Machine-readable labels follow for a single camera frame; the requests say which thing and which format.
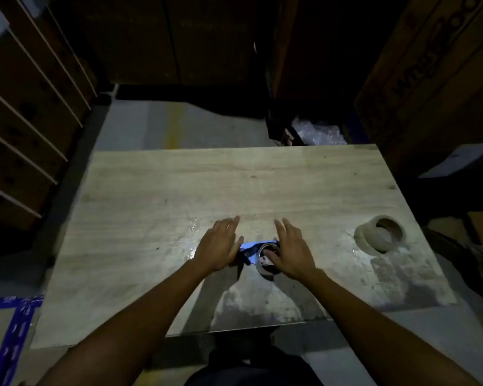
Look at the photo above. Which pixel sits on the person's dark trousers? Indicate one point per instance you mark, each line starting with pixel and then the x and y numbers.
pixel 257 369

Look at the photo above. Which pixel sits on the cardboard tape core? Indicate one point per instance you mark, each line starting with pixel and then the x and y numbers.
pixel 261 271

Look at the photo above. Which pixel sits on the cardboard box with blue tape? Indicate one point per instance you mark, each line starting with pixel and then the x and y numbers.
pixel 0 337

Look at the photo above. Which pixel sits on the black plastic bin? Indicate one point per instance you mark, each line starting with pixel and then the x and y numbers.
pixel 277 128

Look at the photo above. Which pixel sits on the person's left forearm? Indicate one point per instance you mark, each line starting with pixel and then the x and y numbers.
pixel 137 325

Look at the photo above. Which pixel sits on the white flat sheet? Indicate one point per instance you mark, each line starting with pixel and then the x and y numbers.
pixel 463 158

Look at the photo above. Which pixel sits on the grey paper label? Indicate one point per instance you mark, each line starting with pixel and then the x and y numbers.
pixel 30 4

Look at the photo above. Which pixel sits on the plain brown cardboard boxes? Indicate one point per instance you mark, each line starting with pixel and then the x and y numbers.
pixel 145 36

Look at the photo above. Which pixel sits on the blue tape dispenser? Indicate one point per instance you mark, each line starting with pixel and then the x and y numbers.
pixel 250 248

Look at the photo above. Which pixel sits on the clear tape roll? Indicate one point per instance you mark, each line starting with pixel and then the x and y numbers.
pixel 366 237

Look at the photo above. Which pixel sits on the person's right hand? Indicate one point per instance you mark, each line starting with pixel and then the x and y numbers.
pixel 296 257

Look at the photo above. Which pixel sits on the clear plastic wrap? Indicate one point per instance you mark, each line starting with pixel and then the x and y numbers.
pixel 322 132

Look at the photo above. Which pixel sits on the person's left hand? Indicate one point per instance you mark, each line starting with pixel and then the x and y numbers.
pixel 217 247

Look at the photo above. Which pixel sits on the person's right forearm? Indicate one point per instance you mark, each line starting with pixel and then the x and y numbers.
pixel 378 333

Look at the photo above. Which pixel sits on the large printed cardboard box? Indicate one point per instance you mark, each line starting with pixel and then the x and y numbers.
pixel 446 84

